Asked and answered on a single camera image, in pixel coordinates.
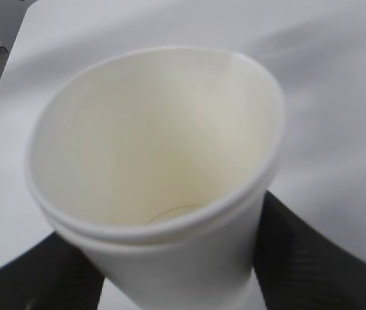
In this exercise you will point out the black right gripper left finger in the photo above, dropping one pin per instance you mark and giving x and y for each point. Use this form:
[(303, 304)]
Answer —
[(51, 275)]

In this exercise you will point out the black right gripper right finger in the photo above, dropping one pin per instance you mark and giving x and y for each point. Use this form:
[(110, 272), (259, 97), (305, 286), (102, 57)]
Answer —
[(298, 268)]

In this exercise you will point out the white paper cup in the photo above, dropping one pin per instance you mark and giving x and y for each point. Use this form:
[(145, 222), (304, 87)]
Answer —
[(155, 144), (166, 245)]

